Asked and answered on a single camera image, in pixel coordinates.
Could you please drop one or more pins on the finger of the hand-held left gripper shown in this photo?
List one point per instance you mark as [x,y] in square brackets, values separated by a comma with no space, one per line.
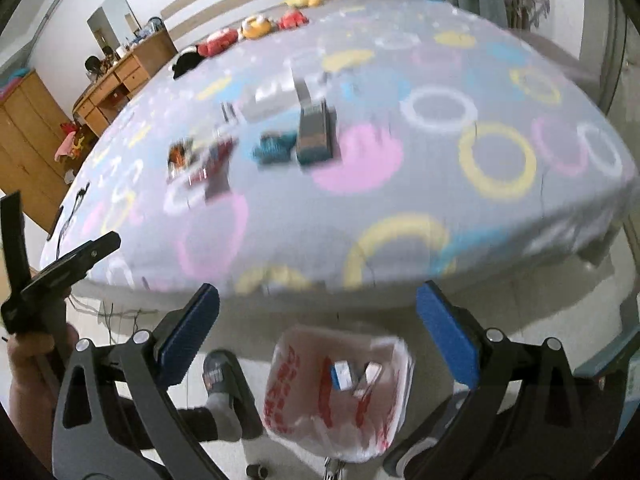
[11,240]
[75,257]

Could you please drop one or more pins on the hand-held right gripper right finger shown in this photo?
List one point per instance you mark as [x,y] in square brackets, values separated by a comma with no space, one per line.
[446,336]

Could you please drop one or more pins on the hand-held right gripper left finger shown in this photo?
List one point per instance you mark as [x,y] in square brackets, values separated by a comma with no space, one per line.
[192,325]

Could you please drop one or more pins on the white plastic bag red print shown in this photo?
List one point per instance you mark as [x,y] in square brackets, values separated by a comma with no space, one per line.
[300,410]

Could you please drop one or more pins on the clear plastic box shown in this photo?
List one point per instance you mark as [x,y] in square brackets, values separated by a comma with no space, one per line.
[315,132]

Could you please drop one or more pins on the white cardboard box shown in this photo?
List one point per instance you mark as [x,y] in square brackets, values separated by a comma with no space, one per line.
[270,97]

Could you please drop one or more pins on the person's left hand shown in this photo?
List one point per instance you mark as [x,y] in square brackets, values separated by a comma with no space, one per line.
[27,380]

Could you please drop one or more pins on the grey slipper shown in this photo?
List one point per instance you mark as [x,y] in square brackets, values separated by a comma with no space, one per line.
[225,385]

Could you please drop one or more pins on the small white carton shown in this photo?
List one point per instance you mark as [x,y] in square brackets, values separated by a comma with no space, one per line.
[369,377]

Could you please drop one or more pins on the wooden wardrobe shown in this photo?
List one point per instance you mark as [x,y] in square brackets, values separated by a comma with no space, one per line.
[30,150]

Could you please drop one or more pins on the blue and white small box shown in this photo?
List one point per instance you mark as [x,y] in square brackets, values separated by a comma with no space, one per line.
[342,375]

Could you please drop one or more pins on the pink cloth item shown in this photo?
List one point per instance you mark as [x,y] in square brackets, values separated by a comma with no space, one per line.
[72,142]

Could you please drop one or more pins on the orange snack packet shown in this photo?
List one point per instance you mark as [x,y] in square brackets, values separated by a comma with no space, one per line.
[179,157]

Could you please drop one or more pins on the small black cap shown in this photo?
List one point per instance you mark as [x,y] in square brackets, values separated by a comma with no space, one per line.
[257,471]

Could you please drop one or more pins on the dark red snack packet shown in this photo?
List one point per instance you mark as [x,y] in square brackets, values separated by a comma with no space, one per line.
[212,165]

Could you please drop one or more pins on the grey blanket with coloured rings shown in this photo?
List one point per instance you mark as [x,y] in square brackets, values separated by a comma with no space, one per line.
[400,160]

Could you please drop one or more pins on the wooden desk with drawers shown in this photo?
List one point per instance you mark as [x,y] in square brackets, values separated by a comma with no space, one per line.
[125,75]

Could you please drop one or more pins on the small black desk fan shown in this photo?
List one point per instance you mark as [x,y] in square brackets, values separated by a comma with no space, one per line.
[92,66]

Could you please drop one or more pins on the teal crumpled packet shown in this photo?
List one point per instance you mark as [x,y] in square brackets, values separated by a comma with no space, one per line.
[274,149]

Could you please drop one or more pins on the black plush toy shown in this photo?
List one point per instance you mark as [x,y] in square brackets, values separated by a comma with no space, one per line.
[189,61]

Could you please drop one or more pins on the yellow plush toy white wings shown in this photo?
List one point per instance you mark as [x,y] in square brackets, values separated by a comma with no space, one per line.
[257,27]

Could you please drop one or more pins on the small red plush toy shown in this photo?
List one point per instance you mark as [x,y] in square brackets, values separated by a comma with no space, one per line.
[292,20]

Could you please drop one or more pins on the pale yellow plush toy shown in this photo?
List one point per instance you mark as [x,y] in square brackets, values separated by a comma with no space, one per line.
[301,0]

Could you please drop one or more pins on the wall mirror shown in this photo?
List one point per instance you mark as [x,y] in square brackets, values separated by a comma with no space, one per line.
[112,17]

